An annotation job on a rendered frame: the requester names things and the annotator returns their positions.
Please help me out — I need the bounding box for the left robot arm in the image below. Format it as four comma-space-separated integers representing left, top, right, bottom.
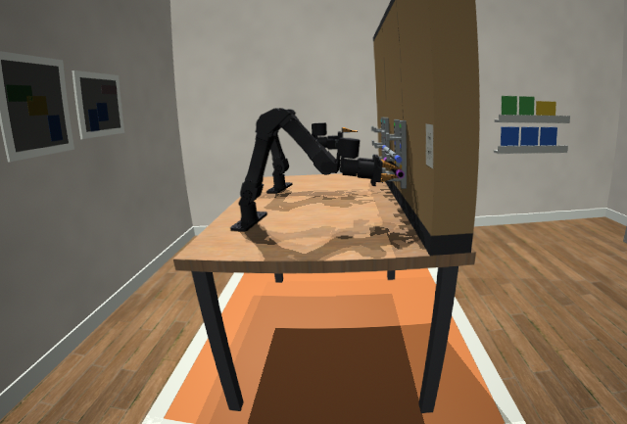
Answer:
260, 108, 338, 193

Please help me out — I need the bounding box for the black metal bar with violet end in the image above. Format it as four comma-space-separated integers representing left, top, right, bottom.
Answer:
384, 158, 405, 178

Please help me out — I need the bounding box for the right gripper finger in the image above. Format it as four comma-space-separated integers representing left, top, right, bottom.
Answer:
380, 173, 399, 183
381, 160, 401, 169

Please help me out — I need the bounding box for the grey metal bar with blue end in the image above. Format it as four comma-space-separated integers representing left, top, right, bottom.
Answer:
382, 146, 402, 163

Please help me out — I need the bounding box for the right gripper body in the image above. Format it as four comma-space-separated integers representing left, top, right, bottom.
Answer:
357, 155, 383, 186

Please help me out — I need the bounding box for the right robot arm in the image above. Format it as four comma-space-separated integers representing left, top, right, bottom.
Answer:
230, 109, 361, 231

